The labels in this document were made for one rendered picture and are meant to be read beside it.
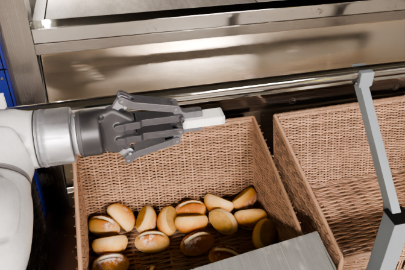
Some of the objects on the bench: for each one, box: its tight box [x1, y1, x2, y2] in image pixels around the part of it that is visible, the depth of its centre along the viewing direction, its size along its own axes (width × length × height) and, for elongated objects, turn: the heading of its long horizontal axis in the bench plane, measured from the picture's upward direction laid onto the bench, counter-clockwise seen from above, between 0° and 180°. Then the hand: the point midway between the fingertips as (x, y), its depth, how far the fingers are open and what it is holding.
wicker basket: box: [272, 95, 405, 270], centre depth 133 cm, size 49×56×28 cm
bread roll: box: [175, 215, 208, 234], centre depth 132 cm, size 10×7×6 cm
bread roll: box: [209, 208, 238, 235], centre depth 134 cm, size 6×10×7 cm
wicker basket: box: [71, 115, 306, 270], centre depth 122 cm, size 49×56×28 cm
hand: (202, 118), depth 75 cm, fingers closed
